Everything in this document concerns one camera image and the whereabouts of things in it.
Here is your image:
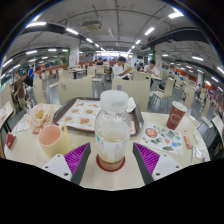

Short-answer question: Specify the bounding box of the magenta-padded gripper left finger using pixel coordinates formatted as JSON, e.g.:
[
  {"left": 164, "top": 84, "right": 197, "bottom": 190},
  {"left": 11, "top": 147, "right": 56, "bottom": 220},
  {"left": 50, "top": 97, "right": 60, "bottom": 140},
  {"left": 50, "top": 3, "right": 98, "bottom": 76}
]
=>
[{"left": 40, "top": 142, "right": 92, "bottom": 185}]

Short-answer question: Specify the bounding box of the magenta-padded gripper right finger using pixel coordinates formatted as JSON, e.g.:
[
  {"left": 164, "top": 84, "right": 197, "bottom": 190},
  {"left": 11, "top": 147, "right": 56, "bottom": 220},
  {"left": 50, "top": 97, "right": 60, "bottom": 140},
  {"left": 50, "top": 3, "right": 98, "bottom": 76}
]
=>
[{"left": 132, "top": 142, "right": 184, "bottom": 186}]

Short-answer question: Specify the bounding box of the clear bottle with white cap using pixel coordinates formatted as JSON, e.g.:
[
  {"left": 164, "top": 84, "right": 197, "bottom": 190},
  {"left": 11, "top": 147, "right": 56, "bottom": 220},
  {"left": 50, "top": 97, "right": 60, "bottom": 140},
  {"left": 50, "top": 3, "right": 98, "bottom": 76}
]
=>
[{"left": 94, "top": 89, "right": 133, "bottom": 172}]

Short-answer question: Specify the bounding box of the colourful printed flyer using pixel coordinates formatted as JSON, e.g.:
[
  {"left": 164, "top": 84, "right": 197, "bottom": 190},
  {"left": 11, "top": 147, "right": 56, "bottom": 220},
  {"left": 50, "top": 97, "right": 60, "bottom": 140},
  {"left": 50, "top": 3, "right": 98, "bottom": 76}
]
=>
[{"left": 139, "top": 121, "right": 185, "bottom": 156}]

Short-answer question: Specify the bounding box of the yellow mug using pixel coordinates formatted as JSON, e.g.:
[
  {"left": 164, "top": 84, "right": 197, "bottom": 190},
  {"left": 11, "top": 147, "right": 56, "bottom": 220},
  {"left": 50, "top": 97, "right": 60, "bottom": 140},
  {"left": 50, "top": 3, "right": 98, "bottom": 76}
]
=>
[{"left": 37, "top": 124, "right": 73, "bottom": 160}]

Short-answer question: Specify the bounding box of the printed paper tray liner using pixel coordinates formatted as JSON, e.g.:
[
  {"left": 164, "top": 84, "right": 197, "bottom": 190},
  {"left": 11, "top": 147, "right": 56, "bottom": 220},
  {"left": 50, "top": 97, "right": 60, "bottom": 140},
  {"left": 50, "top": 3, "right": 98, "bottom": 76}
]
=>
[{"left": 56, "top": 98, "right": 137, "bottom": 135}]

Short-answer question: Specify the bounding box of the small red sauce packet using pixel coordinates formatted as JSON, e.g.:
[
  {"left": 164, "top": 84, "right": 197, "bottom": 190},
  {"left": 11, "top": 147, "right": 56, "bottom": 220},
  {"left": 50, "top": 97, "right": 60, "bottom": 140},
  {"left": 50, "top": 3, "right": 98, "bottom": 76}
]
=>
[
  {"left": 182, "top": 135, "right": 194, "bottom": 150},
  {"left": 32, "top": 125, "right": 43, "bottom": 135}
]

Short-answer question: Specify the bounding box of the dark food tray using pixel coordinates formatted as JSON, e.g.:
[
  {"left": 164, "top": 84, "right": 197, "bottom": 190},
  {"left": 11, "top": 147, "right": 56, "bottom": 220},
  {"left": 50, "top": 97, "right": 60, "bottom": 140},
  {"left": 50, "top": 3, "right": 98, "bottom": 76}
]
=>
[{"left": 52, "top": 96, "right": 145, "bottom": 137}]

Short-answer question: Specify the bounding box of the red paper cup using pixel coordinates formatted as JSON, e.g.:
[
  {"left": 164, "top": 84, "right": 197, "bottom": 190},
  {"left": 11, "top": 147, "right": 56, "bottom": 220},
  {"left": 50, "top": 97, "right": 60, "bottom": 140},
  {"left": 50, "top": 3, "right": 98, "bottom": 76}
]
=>
[{"left": 166, "top": 100, "right": 189, "bottom": 131}]

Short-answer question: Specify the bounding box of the clear plastic wrapper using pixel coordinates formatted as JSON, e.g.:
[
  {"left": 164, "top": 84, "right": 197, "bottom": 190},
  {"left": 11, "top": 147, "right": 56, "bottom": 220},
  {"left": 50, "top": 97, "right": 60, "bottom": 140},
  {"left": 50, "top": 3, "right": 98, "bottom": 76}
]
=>
[{"left": 191, "top": 144, "right": 206, "bottom": 164}]

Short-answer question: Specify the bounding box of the white paper napkin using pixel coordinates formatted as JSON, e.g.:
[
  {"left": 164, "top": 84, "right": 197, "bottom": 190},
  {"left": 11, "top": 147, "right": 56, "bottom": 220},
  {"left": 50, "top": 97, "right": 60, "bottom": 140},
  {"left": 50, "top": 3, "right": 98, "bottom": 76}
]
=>
[{"left": 125, "top": 96, "right": 137, "bottom": 114}]

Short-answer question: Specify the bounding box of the clear plastic food bag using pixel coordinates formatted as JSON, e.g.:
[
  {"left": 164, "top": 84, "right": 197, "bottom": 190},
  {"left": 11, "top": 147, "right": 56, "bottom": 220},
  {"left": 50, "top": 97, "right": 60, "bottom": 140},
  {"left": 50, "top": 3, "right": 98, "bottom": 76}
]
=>
[{"left": 26, "top": 102, "right": 55, "bottom": 130}]

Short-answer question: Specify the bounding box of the white paper receipt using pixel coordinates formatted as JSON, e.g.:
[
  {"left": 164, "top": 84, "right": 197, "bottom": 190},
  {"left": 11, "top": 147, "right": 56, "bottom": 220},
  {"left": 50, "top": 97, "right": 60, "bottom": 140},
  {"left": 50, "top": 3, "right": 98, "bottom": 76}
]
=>
[{"left": 14, "top": 121, "right": 32, "bottom": 134}]

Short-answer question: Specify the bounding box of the beige cafeteria chair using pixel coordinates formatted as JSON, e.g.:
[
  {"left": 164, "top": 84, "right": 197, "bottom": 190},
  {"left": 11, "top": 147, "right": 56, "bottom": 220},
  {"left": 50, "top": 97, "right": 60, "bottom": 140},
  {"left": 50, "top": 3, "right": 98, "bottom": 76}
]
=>
[
  {"left": 111, "top": 78, "right": 150, "bottom": 112},
  {"left": 57, "top": 77, "right": 94, "bottom": 105}
]

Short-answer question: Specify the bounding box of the small red carton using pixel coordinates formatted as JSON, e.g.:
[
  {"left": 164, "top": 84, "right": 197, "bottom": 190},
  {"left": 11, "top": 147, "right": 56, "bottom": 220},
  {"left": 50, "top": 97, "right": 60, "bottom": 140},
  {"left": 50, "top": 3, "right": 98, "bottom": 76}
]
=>
[{"left": 5, "top": 132, "right": 17, "bottom": 150}]

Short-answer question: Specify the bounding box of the group of beige cafeteria chairs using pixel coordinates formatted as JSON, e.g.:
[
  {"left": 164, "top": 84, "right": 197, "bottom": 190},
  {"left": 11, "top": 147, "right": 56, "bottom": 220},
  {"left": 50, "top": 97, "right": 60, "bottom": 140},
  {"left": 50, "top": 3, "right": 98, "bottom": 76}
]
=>
[{"left": 1, "top": 64, "right": 224, "bottom": 129}]

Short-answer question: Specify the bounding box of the white cafeteria table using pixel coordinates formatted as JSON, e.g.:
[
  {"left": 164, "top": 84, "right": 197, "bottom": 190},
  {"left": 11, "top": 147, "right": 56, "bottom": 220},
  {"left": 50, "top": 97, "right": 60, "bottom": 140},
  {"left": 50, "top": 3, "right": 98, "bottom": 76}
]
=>
[
  {"left": 0, "top": 100, "right": 15, "bottom": 129},
  {"left": 211, "top": 114, "right": 224, "bottom": 138}
]

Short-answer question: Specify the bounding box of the person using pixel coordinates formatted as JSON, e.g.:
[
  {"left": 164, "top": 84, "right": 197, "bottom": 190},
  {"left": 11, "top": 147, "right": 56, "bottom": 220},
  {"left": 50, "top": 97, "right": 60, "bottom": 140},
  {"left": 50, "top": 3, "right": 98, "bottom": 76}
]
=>
[
  {"left": 13, "top": 70, "right": 28, "bottom": 112},
  {"left": 112, "top": 56, "right": 133, "bottom": 81},
  {"left": 143, "top": 59, "right": 160, "bottom": 77},
  {"left": 28, "top": 64, "right": 36, "bottom": 81}
]

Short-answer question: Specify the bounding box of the ceiling air conditioner unit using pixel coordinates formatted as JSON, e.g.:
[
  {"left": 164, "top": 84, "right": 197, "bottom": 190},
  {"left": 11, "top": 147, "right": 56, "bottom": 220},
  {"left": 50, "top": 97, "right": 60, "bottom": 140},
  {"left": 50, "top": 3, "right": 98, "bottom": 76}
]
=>
[{"left": 82, "top": 20, "right": 103, "bottom": 31}]

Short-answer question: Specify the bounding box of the group of ceiling lights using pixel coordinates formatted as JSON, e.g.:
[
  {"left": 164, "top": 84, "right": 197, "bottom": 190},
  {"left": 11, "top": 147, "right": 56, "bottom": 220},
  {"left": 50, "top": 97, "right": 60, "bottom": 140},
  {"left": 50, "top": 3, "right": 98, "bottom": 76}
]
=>
[{"left": 1, "top": 11, "right": 224, "bottom": 84}]

